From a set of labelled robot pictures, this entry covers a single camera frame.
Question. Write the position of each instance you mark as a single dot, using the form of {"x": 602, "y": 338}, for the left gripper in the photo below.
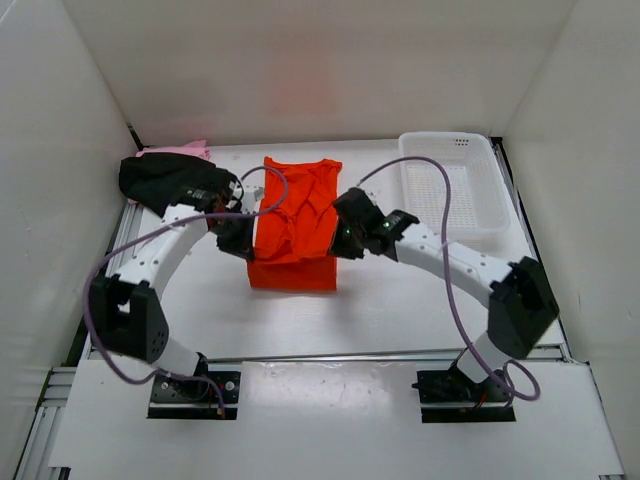
{"x": 239, "y": 240}

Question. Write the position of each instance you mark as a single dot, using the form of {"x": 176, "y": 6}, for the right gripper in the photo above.
{"x": 345, "y": 244}

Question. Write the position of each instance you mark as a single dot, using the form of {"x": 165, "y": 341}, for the orange garment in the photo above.
{"x": 291, "y": 243}

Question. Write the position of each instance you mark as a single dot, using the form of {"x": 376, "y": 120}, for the pink t shirt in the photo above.
{"x": 175, "y": 150}

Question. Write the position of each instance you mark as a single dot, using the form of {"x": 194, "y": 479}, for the black t shirt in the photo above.
{"x": 218, "y": 180}

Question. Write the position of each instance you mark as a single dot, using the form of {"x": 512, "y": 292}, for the white plastic basket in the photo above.
{"x": 460, "y": 168}

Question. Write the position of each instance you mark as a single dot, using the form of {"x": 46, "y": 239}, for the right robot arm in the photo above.
{"x": 518, "y": 297}

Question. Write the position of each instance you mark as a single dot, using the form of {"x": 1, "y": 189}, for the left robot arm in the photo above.
{"x": 123, "y": 311}

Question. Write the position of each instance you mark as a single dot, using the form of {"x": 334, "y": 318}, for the white front cover board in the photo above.
{"x": 340, "y": 421}

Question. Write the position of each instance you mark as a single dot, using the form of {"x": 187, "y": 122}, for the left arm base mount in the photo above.
{"x": 172, "y": 399}

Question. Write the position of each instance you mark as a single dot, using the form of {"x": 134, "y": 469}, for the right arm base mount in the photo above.
{"x": 449, "y": 397}

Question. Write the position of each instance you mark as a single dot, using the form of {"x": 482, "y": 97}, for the aluminium table frame rail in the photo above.
{"x": 99, "y": 331}

